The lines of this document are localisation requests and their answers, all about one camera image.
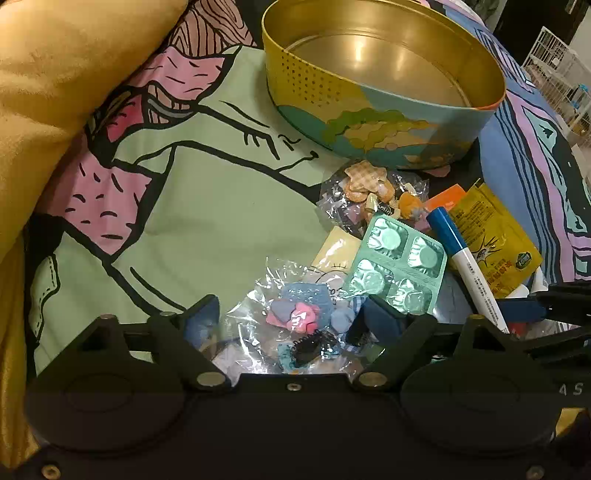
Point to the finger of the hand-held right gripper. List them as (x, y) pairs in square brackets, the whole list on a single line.
[(561, 351), (531, 308)]

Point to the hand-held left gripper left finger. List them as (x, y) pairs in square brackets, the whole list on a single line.
[(206, 317)]

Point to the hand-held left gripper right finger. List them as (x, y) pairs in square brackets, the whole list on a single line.
[(376, 318)]

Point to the clear bag of pink charms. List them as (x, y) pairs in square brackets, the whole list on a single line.
[(295, 318)]

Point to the round gold printed tin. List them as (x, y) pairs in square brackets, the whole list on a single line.
[(383, 87)]

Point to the green blister pack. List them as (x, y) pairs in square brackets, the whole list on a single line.
[(397, 265)]

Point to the yellow sachet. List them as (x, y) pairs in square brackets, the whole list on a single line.
[(496, 244)]

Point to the blue capped marker pen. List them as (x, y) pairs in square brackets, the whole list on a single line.
[(466, 267)]

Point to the pale yellow paper card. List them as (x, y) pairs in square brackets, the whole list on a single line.
[(334, 251)]

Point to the clear bag of orange charms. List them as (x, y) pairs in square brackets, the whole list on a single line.
[(369, 191)]

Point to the printed cartoon blanket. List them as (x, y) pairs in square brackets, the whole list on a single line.
[(175, 194)]

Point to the orange card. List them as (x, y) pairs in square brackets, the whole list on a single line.
[(445, 196)]

